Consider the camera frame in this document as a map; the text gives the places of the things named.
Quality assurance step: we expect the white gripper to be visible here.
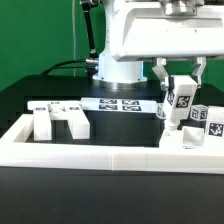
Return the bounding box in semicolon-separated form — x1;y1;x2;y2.
110;2;224;91

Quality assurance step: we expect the white tagged block front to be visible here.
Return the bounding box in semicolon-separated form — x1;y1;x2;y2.
163;75;198;131

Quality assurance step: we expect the white chair seat part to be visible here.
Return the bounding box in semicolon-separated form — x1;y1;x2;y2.
159;126;224;149

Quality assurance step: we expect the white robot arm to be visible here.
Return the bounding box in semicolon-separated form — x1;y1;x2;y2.
95;0;224;88

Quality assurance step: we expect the white chair back part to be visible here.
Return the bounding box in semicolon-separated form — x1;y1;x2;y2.
27;101;90;141

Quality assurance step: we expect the white tagged cube right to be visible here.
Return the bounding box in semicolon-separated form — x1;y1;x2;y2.
190;105;208;121

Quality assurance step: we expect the white tagged cube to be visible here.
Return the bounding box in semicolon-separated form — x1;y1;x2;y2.
156;103;166;119
190;105;208;121

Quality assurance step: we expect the white tagged cube middle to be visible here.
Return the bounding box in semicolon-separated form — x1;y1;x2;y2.
156;103;166;119

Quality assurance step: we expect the white flat tagged plank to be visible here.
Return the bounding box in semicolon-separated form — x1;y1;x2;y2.
81;97;157;113

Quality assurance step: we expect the black cable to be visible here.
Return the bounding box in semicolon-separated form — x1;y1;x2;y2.
40;59;98;76

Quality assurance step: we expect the white U-shaped border frame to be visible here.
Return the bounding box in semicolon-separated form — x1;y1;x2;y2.
0;114;224;174

